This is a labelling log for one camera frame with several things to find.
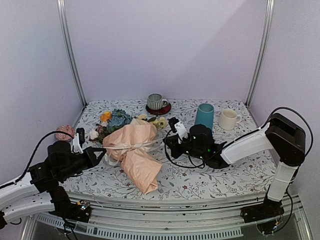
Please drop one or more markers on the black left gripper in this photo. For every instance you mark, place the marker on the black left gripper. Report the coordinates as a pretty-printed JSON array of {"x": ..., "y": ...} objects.
[{"x": 92, "y": 159}]

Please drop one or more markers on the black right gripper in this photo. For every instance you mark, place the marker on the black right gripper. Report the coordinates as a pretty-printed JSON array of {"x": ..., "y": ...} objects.
[{"x": 172, "y": 141}]

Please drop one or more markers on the cream ribbon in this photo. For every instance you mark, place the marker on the cream ribbon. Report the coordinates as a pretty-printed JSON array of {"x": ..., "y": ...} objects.
[{"x": 145, "y": 146}]

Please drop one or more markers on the flower bouquet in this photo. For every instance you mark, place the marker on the flower bouquet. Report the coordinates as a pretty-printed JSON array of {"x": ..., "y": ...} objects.
[{"x": 129, "y": 141}]

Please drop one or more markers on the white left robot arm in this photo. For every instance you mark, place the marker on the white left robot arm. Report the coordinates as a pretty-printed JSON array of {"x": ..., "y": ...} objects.
[{"x": 40, "y": 190}]

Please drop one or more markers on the teal vase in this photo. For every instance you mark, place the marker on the teal vase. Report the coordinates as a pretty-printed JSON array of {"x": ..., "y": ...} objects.
[{"x": 205, "y": 115}]

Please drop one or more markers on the striped cup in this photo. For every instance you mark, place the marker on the striped cup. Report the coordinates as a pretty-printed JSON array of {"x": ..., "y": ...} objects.
[{"x": 155, "y": 101}]

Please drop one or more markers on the cream mug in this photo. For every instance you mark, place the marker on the cream mug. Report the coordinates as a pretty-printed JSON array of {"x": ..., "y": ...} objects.
[{"x": 228, "y": 119}]

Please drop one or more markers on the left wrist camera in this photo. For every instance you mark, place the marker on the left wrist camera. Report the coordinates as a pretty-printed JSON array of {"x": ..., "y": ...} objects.
[{"x": 78, "y": 141}]

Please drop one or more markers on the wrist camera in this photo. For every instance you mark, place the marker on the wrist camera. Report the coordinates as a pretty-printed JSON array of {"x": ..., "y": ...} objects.
[
  {"x": 178, "y": 127},
  {"x": 78, "y": 141}
]

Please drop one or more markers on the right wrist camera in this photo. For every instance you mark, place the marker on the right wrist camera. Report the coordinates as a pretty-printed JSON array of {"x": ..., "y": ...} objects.
[{"x": 178, "y": 127}]

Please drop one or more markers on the aluminium table front rail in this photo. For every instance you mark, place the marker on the aluminium table front rail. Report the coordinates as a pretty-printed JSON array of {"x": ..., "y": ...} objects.
[{"x": 200, "y": 219}]

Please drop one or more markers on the left aluminium frame post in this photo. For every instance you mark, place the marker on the left aluminium frame post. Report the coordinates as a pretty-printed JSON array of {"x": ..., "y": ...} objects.
[{"x": 69, "y": 51}]

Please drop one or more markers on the aluminium frame post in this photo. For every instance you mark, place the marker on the aluminium frame post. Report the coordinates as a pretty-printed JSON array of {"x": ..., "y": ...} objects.
[
  {"x": 268, "y": 18},
  {"x": 69, "y": 51}
]

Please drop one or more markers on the right aluminium frame post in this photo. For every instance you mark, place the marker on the right aluminium frame post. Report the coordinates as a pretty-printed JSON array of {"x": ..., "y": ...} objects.
[{"x": 268, "y": 18}]

